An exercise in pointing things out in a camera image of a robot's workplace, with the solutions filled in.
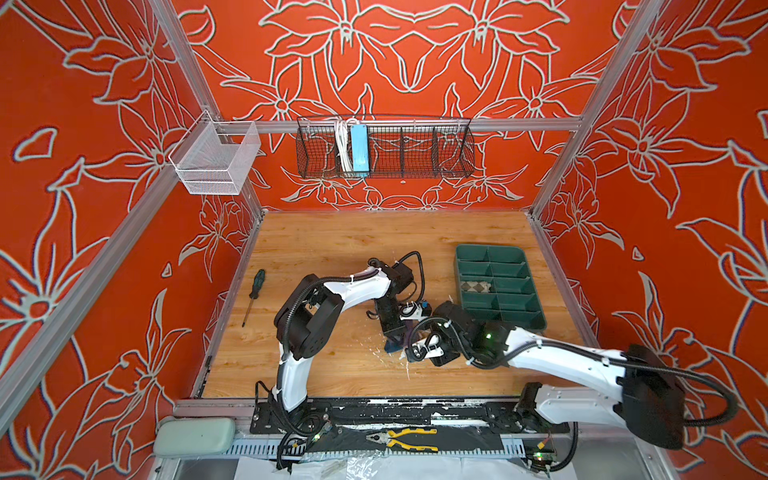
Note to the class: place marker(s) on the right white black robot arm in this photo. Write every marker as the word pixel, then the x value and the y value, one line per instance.
pixel 632 389

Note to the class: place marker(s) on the green divided organizer tray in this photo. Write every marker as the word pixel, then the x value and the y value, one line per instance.
pixel 515 299

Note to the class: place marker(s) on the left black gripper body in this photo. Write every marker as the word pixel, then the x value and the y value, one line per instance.
pixel 389 312

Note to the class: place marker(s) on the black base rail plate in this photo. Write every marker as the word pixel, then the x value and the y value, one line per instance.
pixel 497 414

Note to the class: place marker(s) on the yellow handled pliers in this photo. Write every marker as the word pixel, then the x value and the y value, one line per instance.
pixel 394 439

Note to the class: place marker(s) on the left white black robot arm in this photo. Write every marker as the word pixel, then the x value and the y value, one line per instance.
pixel 308 318

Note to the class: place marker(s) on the black wire wall basket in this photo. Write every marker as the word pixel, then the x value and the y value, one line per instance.
pixel 400 147

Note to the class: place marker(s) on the purple yellow blue sock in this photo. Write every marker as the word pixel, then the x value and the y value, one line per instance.
pixel 396 343

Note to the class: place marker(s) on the green handled screwdriver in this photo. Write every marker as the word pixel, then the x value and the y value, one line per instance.
pixel 256 286

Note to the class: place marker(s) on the pale green pad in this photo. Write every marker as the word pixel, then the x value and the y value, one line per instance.
pixel 194 437

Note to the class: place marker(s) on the white mesh wall basket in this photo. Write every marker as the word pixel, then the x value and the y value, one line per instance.
pixel 216 157

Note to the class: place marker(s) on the beige brown argyle sock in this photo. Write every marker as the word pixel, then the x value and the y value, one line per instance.
pixel 475 286

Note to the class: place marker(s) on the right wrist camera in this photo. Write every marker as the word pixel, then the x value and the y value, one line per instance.
pixel 428 348

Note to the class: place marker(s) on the light blue box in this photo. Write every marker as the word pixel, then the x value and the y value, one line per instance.
pixel 360 149

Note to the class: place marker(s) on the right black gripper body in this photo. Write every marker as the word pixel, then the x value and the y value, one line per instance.
pixel 452 348

